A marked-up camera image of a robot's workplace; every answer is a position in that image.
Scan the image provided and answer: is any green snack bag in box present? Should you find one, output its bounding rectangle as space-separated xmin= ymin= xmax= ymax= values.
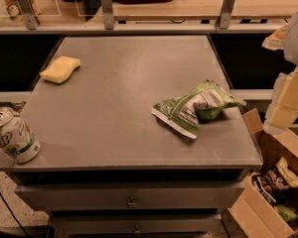
xmin=274 ymin=204 xmax=298 ymax=222

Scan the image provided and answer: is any grey metal drawer cabinet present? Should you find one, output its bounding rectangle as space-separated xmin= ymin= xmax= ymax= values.
xmin=0 ymin=36 xmax=261 ymax=238

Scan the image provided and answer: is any middle metal bracket post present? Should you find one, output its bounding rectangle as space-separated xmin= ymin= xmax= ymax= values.
xmin=100 ymin=0 xmax=115 ymax=30

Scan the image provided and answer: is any left metal bracket post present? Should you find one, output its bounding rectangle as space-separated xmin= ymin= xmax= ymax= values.
xmin=17 ymin=0 xmax=40 ymax=30

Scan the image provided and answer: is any black cable on floor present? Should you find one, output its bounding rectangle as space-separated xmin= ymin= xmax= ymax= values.
xmin=0 ymin=171 xmax=31 ymax=238

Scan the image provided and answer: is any right metal bracket post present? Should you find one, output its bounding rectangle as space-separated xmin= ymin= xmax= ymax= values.
xmin=217 ymin=0 xmax=235 ymax=30

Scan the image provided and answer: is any yellow snack bag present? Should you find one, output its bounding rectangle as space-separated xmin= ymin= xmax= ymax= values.
xmin=276 ymin=157 xmax=298 ymax=188

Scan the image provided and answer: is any yellow sponge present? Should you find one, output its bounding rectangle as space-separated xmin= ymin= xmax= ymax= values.
xmin=40 ymin=56 xmax=80 ymax=84

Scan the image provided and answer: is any cardboard box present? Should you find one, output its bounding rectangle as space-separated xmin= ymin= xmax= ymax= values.
xmin=228 ymin=109 xmax=298 ymax=238

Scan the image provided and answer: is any metal bracket post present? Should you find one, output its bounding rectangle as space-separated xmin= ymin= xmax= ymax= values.
xmin=100 ymin=0 xmax=115 ymax=30
xmin=17 ymin=0 xmax=40 ymax=30
xmin=217 ymin=0 xmax=235 ymax=30

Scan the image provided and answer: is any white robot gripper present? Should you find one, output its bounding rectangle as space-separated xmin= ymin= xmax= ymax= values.
xmin=262 ymin=11 xmax=298 ymax=135

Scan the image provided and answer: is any white green soda can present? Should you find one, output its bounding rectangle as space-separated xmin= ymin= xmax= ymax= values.
xmin=0 ymin=107 xmax=41 ymax=164

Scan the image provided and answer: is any dark sea salt snack bag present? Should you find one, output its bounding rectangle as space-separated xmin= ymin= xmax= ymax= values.
xmin=251 ymin=169 xmax=290 ymax=204

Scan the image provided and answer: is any green jalapeno chip bag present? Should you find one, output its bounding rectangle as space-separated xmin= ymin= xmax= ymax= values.
xmin=151 ymin=80 xmax=246 ymax=139

